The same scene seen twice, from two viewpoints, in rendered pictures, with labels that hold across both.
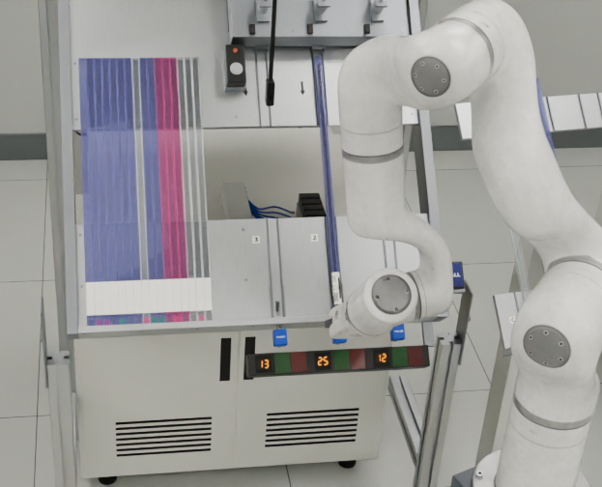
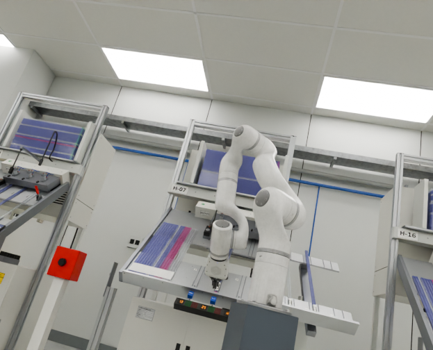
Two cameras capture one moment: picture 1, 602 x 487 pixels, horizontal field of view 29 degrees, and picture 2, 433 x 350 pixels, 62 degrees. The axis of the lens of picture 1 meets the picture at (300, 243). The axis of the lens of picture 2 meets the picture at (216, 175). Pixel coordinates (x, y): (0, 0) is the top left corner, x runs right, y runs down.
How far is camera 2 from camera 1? 1.47 m
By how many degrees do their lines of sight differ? 57
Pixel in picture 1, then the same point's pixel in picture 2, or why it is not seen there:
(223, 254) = (182, 269)
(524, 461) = (256, 273)
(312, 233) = not seen: hidden behind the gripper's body
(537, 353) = (258, 200)
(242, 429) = not seen: outside the picture
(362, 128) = (223, 169)
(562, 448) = (272, 263)
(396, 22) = not seen: hidden behind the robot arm
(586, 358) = (275, 200)
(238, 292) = (182, 279)
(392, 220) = (228, 200)
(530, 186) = (266, 164)
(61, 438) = (98, 326)
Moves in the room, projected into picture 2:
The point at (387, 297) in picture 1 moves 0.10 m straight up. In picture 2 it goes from (220, 223) to (226, 201)
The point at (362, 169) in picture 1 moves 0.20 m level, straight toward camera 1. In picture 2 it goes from (221, 182) to (204, 162)
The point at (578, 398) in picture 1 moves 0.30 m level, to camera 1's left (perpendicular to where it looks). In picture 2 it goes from (277, 235) to (199, 223)
